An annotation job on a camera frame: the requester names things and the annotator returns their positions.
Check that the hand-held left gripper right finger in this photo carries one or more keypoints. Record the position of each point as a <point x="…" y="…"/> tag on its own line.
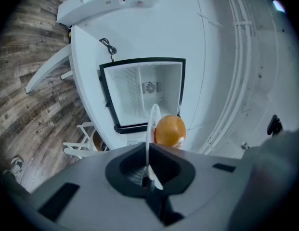
<point x="202" y="189"/>

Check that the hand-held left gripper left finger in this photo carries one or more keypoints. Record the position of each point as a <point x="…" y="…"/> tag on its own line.
<point x="91" y="189"/>

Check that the orange fruit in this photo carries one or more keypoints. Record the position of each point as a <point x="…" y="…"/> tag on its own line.
<point x="169" y="131"/>

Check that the white plastic fan vent cover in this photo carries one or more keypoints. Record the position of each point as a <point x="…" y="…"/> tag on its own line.
<point x="150" y="88"/>

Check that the white wooden stool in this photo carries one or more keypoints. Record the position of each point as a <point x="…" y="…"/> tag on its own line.
<point x="74" y="150"/>

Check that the person's left sneaker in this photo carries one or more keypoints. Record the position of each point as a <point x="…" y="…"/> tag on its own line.
<point x="15" y="165"/>

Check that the white table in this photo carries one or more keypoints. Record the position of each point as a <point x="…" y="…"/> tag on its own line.
<point x="89" y="64"/>

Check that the white cardboard box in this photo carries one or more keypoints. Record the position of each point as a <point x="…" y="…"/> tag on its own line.
<point x="91" y="8"/>

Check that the bright ceiling light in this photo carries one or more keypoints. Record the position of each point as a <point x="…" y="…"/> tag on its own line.
<point x="278" y="6"/>

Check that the black metal latch bracket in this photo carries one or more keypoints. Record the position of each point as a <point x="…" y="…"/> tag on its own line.
<point x="107" y="105"/>

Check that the white wall conduit pipes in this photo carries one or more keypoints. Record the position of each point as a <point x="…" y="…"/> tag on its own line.
<point x="238" y="56"/>

